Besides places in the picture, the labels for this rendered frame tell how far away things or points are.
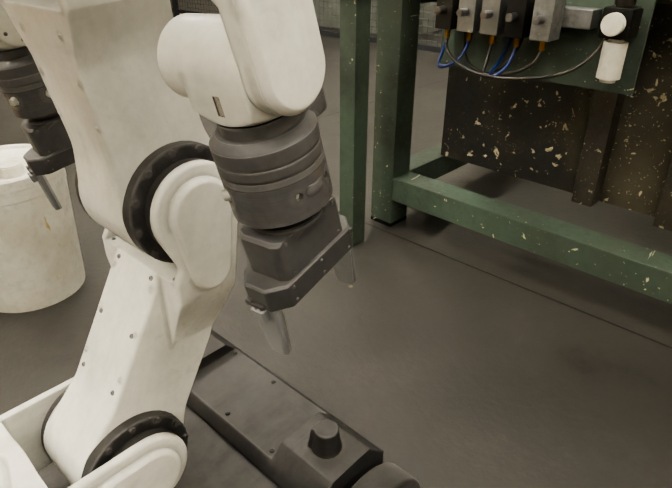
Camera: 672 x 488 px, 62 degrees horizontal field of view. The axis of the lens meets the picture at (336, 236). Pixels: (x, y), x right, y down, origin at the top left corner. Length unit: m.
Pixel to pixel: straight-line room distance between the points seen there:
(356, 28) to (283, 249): 1.16
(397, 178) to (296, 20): 1.47
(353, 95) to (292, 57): 1.22
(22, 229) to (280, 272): 1.16
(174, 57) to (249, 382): 0.69
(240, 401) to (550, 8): 1.00
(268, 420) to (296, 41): 0.69
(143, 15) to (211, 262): 0.27
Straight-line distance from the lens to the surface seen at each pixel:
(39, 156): 0.86
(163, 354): 0.75
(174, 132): 0.64
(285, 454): 0.89
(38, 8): 0.60
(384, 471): 0.88
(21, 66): 0.81
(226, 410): 0.98
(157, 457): 0.77
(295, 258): 0.48
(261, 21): 0.37
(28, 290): 1.66
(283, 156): 0.42
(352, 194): 1.70
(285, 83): 0.38
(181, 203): 0.61
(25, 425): 0.88
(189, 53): 0.43
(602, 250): 1.56
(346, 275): 0.58
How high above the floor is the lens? 0.88
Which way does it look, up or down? 29 degrees down
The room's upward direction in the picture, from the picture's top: straight up
